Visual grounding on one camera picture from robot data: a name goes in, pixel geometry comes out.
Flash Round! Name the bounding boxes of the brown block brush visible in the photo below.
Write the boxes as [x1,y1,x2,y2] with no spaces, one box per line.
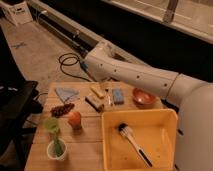
[85,96,104,112]

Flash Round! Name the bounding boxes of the red apple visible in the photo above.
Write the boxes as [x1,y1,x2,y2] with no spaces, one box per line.
[68,111,82,130]

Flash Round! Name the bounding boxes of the blue power device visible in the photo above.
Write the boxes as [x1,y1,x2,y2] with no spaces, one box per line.
[80,60,88,71]

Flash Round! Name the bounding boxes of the blue sponge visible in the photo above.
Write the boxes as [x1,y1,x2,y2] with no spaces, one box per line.
[112,89,124,104]

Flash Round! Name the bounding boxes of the white cup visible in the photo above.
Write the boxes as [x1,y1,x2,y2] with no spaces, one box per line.
[46,139,67,161]

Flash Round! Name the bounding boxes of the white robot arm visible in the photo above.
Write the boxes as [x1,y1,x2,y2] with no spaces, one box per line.
[85,40,213,171]

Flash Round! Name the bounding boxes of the blue cloth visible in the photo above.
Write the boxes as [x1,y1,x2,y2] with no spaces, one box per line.
[55,88,79,103]

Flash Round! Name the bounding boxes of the bunch of dark grapes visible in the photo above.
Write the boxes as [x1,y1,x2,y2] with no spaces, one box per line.
[51,103,74,118]

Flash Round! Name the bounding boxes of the black white dish brush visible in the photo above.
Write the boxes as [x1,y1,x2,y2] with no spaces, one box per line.
[118,123,153,167]

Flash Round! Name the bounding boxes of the green toy vegetable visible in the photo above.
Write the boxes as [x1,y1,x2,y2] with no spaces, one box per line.
[44,117,63,157]

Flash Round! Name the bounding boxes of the black chair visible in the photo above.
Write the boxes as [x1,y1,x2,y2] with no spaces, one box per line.
[0,81,43,169]

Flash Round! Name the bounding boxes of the white cardboard box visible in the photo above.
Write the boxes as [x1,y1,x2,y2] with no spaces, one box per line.
[0,0,33,26]

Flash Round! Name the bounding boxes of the orange bowl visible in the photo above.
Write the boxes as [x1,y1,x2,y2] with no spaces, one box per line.
[132,88,156,105]

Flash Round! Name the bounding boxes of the yellow plastic tray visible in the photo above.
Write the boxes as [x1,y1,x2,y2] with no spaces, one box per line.
[102,109,178,171]

